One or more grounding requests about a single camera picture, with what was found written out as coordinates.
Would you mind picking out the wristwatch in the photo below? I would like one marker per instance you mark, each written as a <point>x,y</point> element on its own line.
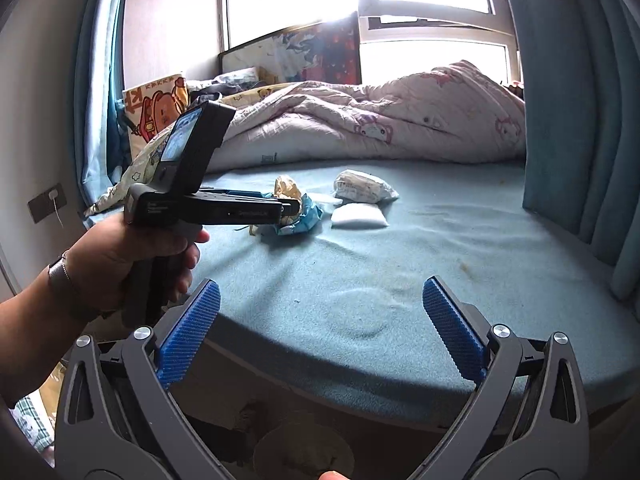
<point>65,280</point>

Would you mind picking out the blue window curtain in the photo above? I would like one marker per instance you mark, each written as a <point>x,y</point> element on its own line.
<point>580,110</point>
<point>102,85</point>

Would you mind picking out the cartoon printed quilt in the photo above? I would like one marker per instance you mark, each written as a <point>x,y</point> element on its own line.
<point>350,115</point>

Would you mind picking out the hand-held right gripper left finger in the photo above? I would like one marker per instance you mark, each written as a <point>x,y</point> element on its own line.
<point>187,340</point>

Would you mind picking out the plain white pillow packet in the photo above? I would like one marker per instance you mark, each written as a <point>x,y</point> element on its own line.
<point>357,216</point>

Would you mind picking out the person's left hand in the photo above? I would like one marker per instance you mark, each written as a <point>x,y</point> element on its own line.
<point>110,255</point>

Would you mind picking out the wall socket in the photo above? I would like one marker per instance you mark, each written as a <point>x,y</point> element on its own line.
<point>47,203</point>

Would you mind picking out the person's right hand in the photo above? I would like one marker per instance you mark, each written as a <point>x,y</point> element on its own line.
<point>334,476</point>

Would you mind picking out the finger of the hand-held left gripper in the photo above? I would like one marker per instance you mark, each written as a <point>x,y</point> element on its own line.
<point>245,193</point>
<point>290,208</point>

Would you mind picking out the cartoon printed board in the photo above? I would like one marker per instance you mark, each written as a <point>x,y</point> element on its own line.
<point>300,52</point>

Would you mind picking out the dark clothes pile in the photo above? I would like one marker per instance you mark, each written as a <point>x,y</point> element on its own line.
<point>215,92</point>

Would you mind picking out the white printed packet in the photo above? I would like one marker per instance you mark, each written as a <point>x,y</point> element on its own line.
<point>365,187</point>

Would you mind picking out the person's left forearm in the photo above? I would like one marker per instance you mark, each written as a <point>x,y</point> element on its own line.
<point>30,330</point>

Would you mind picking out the round white bin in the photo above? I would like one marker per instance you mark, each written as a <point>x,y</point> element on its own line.
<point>300,452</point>

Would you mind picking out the yellowish wrapper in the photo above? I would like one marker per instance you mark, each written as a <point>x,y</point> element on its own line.
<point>287,187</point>

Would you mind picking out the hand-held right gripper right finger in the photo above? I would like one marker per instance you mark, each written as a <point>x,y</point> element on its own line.
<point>455,335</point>

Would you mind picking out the orange cartoon pillow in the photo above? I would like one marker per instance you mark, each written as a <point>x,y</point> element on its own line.
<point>152,110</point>

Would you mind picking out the blue mattress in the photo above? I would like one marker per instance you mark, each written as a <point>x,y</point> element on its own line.
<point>450,285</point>

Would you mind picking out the green plaid cloth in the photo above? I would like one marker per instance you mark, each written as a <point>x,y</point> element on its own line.
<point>32,425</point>

